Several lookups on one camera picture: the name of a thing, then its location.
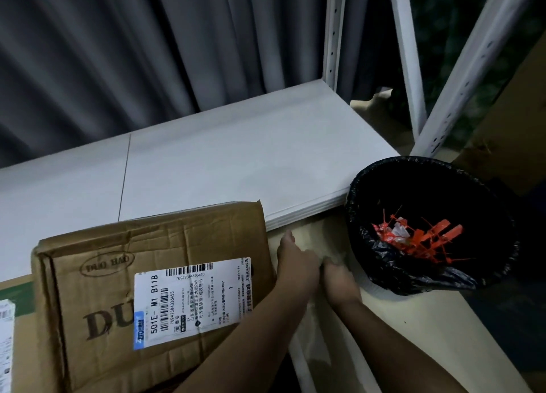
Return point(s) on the person's right hand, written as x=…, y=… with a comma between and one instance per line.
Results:
x=339, y=284

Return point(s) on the person's left hand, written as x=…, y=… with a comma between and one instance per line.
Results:
x=296, y=269

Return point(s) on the taped cardboard box white label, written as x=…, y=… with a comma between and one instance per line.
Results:
x=149, y=243

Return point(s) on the tall cardboard box green-edged label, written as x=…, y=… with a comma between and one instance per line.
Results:
x=17, y=350

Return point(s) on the person's left forearm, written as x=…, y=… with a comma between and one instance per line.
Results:
x=256, y=346

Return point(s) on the person's right forearm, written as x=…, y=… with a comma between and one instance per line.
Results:
x=392, y=350

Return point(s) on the large blue-printed cardboard box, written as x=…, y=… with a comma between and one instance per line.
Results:
x=507, y=128

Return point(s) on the red scraps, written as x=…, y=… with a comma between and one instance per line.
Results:
x=422, y=239

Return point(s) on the white metal shelf rack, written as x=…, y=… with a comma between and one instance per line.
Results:
x=256, y=149

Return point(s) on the green mesh bundle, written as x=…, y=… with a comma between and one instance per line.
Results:
x=460, y=43

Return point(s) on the grey curtain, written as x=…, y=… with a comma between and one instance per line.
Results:
x=128, y=51

